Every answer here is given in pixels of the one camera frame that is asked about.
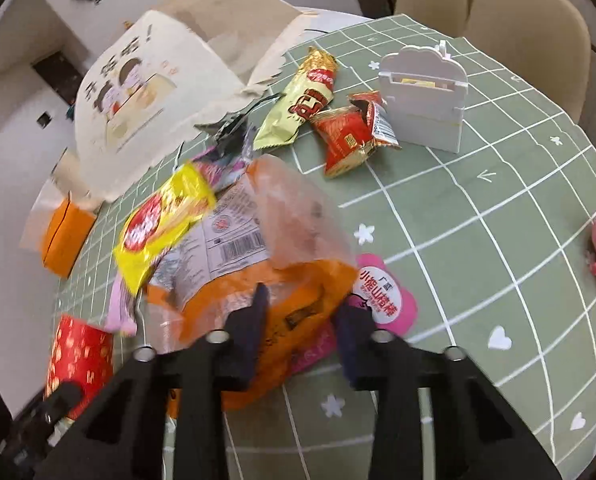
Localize dark foil wrapper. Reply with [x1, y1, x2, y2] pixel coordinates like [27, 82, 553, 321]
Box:
[194, 105, 253, 158]

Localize dark door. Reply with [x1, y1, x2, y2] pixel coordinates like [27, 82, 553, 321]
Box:
[32, 51, 86, 102]

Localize pink purple printed packet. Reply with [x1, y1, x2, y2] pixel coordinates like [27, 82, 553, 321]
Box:
[190, 146, 253, 193]

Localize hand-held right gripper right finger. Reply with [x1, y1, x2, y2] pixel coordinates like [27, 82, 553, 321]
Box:
[330, 302, 563, 480]

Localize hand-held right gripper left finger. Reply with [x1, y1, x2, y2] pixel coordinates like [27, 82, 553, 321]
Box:
[33, 282, 271, 480]

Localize orange transparent plastic bag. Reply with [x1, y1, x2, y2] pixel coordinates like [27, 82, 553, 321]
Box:
[145, 155, 361, 411]

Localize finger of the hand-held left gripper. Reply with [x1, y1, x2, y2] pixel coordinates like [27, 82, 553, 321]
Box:
[0, 381, 84, 468]

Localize pale purple wrapper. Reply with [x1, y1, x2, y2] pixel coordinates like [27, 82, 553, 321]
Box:
[104, 287, 140, 337]

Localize red gold snack packet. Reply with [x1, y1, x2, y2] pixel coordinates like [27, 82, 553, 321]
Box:
[310, 107, 379, 180]

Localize torn red snack packet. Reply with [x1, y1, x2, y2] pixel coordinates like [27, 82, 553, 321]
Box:
[348, 91, 403, 150]

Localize white cartoon paper bag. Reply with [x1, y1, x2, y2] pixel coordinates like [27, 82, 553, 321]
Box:
[73, 0, 306, 203]

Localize orange tissue box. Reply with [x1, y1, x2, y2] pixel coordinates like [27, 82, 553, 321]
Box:
[40, 195, 99, 279]

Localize gold red snack wrapper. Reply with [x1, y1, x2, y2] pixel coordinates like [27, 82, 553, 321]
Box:
[253, 46, 339, 151]

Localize yellow snack packet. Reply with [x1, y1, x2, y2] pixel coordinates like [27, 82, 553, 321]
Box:
[114, 162, 217, 296]

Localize red paper cup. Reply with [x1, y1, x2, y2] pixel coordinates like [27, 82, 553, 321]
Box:
[43, 314, 115, 421]

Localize pink flower-shaped packet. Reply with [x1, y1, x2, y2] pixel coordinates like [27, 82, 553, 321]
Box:
[290, 252, 419, 376]

